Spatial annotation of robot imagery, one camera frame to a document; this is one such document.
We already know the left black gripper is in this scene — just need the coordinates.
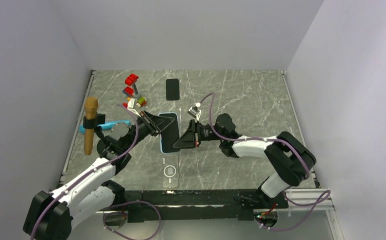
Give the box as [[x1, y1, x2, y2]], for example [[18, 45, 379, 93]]
[[124, 110, 176, 153]]

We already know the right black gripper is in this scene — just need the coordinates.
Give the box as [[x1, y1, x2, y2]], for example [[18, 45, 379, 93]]
[[172, 119, 225, 150]]

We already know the phone with blue case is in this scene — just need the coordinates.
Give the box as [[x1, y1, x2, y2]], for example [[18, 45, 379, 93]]
[[158, 112, 180, 154]]

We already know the clear magsafe phone case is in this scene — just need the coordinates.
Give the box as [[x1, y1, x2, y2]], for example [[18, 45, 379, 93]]
[[161, 154, 180, 189]]

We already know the black phone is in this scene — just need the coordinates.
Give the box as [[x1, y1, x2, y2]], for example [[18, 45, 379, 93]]
[[166, 78, 180, 101]]

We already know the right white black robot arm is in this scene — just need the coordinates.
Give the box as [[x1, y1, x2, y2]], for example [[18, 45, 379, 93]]
[[173, 113, 316, 208]]

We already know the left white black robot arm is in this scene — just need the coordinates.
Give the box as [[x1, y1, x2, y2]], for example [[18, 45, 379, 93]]
[[23, 111, 177, 240]]

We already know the colourful toy brick car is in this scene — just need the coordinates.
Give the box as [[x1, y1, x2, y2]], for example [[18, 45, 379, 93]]
[[122, 73, 148, 108]]

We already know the blue marker pen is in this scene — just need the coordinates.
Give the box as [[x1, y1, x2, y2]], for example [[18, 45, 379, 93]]
[[78, 120, 130, 134]]

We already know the brown toy microphone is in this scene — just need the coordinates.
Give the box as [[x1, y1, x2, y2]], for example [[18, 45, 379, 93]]
[[83, 96, 99, 156]]

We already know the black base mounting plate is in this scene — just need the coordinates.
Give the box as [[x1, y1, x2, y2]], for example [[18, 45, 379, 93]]
[[105, 188, 288, 223]]

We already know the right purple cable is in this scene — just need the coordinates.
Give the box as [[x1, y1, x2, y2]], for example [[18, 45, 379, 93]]
[[196, 92, 332, 232]]

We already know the purple cable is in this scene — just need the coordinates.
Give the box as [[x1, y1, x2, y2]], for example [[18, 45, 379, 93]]
[[29, 103, 162, 240], [196, 92, 332, 232]]

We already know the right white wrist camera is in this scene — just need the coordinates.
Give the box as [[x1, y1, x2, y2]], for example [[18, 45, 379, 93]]
[[187, 102, 202, 122]]

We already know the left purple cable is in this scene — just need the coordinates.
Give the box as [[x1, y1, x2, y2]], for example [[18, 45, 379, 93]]
[[29, 103, 162, 240]]

